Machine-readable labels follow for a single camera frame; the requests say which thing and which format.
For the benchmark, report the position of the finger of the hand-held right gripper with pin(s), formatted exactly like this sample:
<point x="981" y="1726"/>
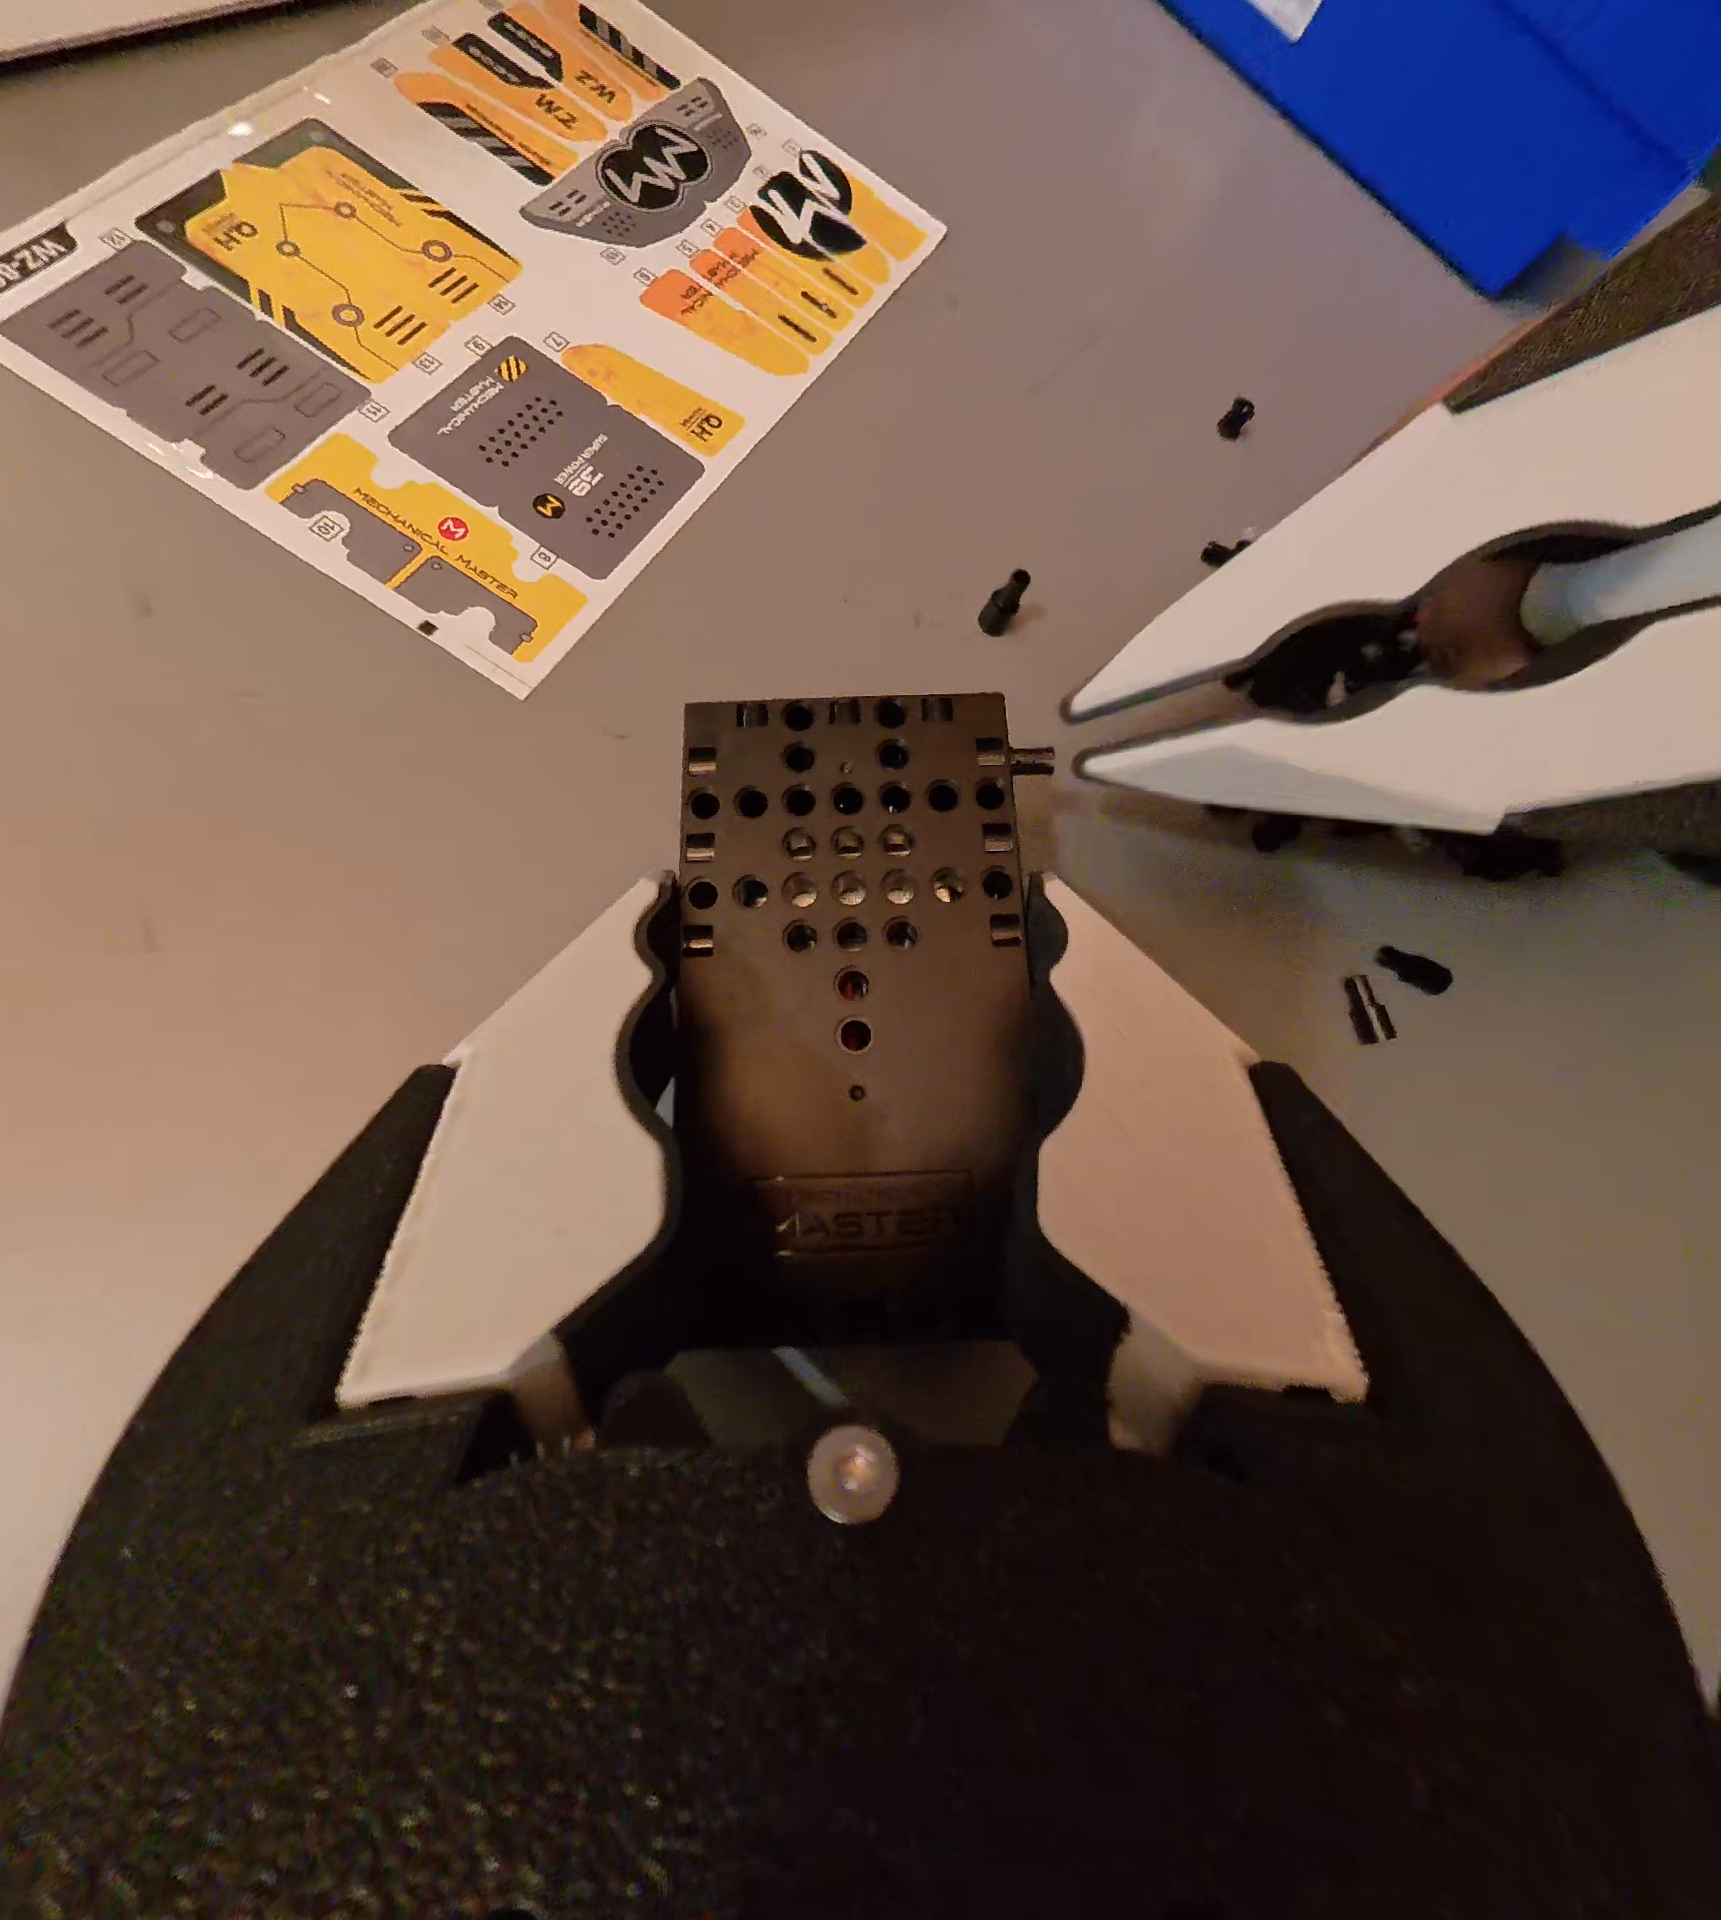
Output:
<point x="1477" y="482"/>
<point x="1400" y="763"/>

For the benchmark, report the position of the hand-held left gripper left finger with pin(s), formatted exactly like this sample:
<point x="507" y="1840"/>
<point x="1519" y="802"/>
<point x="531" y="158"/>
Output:
<point x="528" y="1200"/>

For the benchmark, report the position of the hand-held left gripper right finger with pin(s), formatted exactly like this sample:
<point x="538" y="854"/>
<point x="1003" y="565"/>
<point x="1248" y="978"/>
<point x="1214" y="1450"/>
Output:
<point x="1175" y="1200"/>

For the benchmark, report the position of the pile of black connector pins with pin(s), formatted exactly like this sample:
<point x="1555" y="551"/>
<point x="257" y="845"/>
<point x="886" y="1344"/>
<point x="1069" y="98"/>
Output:
<point x="1513" y="858"/>

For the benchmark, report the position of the black perforated battery box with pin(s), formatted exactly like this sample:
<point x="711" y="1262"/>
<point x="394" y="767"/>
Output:
<point x="854" y="1142"/>

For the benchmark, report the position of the person's right hand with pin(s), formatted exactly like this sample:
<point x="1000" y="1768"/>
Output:
<point x="1477" y="629"/>

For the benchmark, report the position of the blue storage bin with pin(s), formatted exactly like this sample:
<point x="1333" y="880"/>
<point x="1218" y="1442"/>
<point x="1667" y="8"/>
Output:
<point x="1477" y="122"/>

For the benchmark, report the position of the yellow grey sticker sheet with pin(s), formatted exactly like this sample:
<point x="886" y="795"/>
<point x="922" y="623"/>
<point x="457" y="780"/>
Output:
<point x="351" y="300"/>

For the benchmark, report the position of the white book stand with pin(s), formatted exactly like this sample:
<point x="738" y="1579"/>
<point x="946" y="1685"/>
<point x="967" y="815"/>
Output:
<point x="20" y="28"/>

